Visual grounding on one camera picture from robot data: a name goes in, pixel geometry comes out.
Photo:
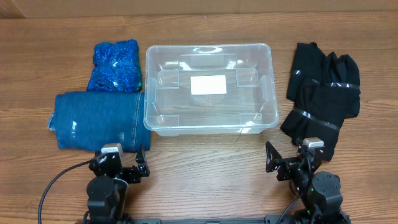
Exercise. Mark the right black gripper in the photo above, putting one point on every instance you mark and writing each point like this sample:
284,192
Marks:
288,164

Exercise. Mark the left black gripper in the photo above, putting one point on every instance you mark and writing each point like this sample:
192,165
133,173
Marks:
137,170

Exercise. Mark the black taped garment front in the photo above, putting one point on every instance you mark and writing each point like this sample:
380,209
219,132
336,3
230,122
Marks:
319,112

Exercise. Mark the black taped garment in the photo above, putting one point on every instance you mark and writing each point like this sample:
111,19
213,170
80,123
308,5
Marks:
319,112
311,63

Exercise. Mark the blue denim jeans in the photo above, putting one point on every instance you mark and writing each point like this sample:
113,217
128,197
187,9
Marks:
88,120

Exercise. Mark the clear plastic storage bin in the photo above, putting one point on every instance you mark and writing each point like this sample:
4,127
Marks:
249,107

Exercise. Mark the blue sequin fabric bundle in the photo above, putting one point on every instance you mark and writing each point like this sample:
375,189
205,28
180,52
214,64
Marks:
116,67

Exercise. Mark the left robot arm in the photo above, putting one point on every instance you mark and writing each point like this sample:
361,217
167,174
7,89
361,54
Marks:
107,192

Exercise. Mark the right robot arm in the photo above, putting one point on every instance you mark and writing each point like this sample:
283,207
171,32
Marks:
318,197

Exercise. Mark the white label in bin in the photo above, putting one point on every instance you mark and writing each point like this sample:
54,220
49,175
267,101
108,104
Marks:
208,85

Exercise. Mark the black taped garment back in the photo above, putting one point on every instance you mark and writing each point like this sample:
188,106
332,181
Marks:
311,63

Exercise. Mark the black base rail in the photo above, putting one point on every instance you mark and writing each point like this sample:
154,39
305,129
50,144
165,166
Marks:
211,221

